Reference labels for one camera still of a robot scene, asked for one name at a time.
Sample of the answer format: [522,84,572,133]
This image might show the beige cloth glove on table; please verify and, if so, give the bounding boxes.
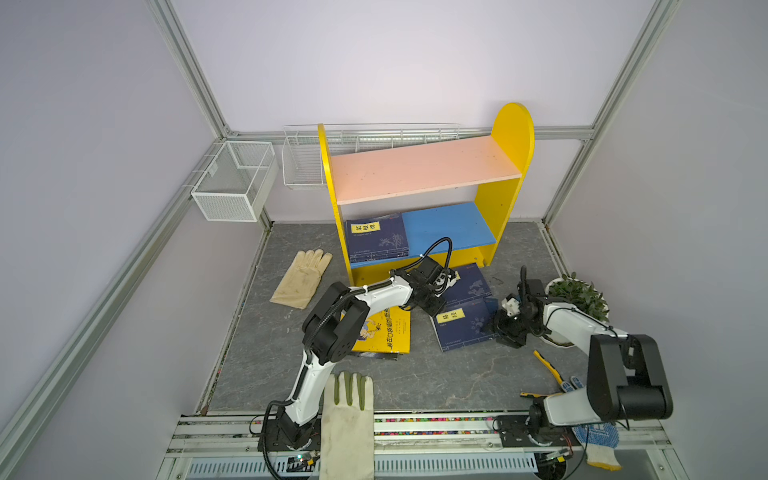
[270,249,333,310]

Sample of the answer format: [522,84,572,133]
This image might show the navy book one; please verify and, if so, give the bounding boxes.
[441,263,491,305]

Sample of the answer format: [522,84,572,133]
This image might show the potted green plant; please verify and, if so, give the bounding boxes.
[542,273,614,352]

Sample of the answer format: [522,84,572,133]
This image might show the yellow cartoon book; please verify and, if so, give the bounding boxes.
[352,307,411,354]

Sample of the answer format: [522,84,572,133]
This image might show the yellow handled pliers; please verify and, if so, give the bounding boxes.
[519,350,569,401]

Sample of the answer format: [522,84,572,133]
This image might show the white green work glove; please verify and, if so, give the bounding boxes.
[319,372,375,480]

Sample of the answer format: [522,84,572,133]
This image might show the blue dotted work glove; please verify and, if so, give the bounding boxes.
[569,375,624,472]

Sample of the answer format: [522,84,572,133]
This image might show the navy book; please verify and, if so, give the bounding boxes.
[344,213,409,263]
[432,297,499,352]

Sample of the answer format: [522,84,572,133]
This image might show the white mesh box basket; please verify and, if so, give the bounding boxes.
[192,141,279,223]

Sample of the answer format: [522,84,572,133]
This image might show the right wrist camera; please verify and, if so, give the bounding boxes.
[500,296,520,318]

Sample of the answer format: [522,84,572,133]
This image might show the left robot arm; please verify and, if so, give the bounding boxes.
[258,257,458,451]

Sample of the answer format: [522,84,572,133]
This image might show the white wire wall basket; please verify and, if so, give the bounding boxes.
[281,123,460,189]

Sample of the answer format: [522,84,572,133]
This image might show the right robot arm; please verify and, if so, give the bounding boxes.
[490,278,673,441]

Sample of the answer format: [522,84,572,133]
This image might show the yellow wooden bookshelf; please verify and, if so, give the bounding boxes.
[318,103,535,285]

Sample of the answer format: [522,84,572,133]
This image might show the dark book under yellow book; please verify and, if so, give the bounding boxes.
[349,351,400,361]

